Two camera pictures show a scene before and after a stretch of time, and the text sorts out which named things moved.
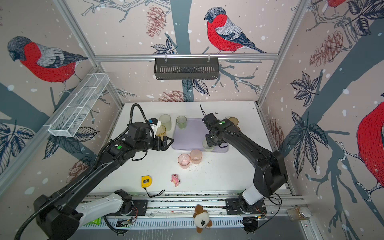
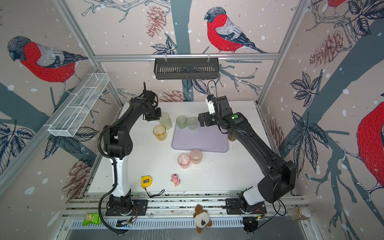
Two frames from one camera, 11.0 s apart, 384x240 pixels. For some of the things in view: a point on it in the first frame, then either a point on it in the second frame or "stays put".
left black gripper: (165, 145) to (159, 115)
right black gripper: (209, 141) to (202, 118)
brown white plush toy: (201, 218) stays put
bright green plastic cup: (181, 121) stays put
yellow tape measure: (146, 181) stays put
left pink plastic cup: (184, 160) stays put
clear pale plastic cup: (166, 120) stays put
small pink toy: (175, 179) stays put
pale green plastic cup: (205, 146) to (192, 123)
